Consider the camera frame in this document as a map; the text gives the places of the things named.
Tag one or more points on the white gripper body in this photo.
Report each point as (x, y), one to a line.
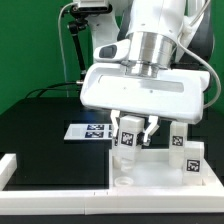
(174, 94)

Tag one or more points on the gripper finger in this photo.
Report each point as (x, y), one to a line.
(151, 129)
(115, 114)

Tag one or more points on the white square table top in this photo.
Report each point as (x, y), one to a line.
(152, 169)

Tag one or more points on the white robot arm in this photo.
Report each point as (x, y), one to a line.
(132, 73)

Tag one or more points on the white tag sheet with markers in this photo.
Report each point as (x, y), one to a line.
(89, 132)

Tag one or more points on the white U-shaped obstacle fence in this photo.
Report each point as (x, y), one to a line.
(113, 200)

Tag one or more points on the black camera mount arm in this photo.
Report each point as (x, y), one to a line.
(75, 27)

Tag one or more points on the camera on top mount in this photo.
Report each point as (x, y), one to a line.
(91, 6)

